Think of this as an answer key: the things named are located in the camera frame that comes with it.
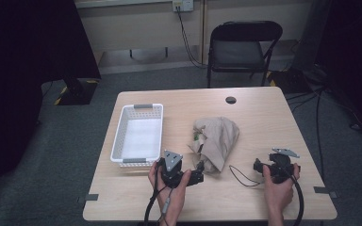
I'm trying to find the grey tape strip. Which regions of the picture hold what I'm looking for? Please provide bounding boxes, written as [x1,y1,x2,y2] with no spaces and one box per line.
[313,186,340,200]
[77,193,100,204]

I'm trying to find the thick black gripper cable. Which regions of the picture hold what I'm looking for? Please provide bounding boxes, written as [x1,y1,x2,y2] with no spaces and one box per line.
[282,169,305,226]
[142,158,163,226]

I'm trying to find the thin cable with grey plug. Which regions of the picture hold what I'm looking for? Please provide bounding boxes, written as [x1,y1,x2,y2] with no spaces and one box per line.
[159,187,174,226]

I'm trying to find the thin black looped cable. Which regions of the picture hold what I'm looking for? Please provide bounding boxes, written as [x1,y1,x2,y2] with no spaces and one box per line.
[228,165,265,188]

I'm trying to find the black curtain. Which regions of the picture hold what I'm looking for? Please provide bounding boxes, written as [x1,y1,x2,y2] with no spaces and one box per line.
[313,0,362,135]
[0,0,102,206]

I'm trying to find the black folding chair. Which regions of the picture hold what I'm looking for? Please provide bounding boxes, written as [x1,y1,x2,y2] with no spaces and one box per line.
[206,20,284,89]

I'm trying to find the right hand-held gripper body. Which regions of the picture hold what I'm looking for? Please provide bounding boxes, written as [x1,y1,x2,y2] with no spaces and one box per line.
[263,147,301,185]

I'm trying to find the black wall socket cable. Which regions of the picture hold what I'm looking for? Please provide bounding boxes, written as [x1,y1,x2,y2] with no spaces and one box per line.
[175,6,209,70]

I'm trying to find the beige garment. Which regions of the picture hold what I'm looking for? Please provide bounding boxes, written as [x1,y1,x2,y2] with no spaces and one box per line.
[187,116,241,175]

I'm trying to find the white wall socket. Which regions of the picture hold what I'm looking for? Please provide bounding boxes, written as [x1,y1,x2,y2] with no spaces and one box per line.
[172,0,195,13]

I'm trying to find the metal wall bracket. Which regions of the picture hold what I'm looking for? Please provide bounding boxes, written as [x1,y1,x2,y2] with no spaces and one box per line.
[128,46,170,61]

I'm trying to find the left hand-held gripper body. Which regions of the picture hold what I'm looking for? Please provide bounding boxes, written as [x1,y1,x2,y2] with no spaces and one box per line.
[157,149,191,190]

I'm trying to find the white wall cable duct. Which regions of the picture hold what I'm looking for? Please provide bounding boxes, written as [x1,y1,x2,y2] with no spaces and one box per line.
[74,0,174,9]

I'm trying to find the white plastic basket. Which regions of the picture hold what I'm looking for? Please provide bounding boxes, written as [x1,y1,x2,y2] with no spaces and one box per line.
[109,103,165,169]

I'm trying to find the black stand base yellow stripes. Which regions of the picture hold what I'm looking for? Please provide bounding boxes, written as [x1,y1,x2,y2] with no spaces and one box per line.
[53,77,100,106]
[267,68,314,95]

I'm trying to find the person's left hand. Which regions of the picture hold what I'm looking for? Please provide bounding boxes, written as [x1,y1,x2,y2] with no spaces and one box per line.
[147,161,192,218]

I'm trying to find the person's right hand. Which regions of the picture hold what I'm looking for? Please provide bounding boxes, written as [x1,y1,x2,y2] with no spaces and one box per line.
[261,163,303,210]

